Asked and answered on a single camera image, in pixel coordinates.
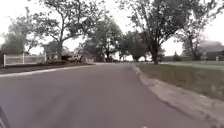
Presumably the row of trees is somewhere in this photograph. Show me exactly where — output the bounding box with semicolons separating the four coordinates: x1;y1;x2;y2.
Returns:
81;16;151;63

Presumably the grey asphalt road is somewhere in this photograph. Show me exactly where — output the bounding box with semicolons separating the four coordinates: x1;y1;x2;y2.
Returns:
0;62;214;128

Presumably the large tree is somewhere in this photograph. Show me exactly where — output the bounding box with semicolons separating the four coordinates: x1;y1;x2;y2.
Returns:
28;0;101;62
119;0;201;66

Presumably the building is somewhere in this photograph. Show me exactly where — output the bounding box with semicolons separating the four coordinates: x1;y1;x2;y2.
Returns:
198;39;224;62
42;40;73;62

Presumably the pale concrete kerb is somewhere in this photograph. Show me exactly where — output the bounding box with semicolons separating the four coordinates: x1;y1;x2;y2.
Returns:
0;63;96;79
130;62;224;128

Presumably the green grass verge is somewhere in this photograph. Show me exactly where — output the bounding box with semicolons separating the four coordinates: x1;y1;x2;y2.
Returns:
134;60;224;102

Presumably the white fence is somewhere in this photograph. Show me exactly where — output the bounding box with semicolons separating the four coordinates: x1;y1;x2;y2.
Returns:
2;52;48;68

